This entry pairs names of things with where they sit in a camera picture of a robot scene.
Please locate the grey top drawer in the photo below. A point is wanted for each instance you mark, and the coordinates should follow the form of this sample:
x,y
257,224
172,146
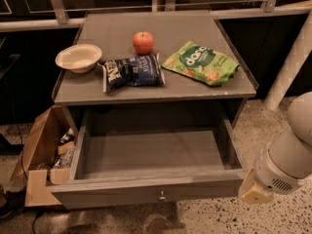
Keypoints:
x,y
129,168

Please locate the red apple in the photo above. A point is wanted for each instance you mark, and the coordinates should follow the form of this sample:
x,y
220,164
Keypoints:
x,y
143,42

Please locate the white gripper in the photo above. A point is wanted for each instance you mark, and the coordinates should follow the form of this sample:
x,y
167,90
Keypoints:
x,y
268,174

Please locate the metal railing frame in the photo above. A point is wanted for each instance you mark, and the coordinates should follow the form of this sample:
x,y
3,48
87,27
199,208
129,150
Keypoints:
x,y
23,15

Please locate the dark blue chip bag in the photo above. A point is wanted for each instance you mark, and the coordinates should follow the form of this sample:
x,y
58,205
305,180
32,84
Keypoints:
x,y
136,71

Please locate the green snack bag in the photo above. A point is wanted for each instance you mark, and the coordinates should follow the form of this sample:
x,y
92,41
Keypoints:
x,y
202,64

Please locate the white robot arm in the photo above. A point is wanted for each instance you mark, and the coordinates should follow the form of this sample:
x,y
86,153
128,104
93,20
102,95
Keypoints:
x,y
284,164

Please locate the grey drawer cabinet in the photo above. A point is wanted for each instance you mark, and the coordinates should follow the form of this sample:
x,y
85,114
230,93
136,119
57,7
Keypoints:
x,y
113,33

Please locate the brown cardboard box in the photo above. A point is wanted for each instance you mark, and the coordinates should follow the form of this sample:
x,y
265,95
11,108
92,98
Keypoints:
x,y
46,157

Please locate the white paper bowl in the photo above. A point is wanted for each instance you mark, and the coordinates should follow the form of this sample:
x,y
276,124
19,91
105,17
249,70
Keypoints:
x,y
79,58

